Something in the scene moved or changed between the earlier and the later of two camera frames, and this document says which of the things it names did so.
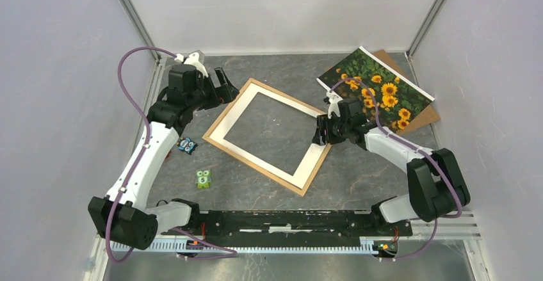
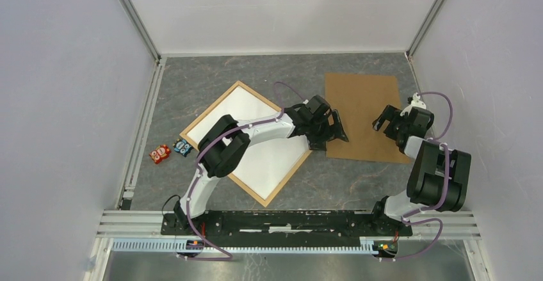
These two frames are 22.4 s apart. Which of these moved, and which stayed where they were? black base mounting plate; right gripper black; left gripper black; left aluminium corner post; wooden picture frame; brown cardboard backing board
Moved: brown cardboard backing board; left gripper black; right gripper black; wooden picture frame
Stayed: black base mounting plate; left aluminium corner post
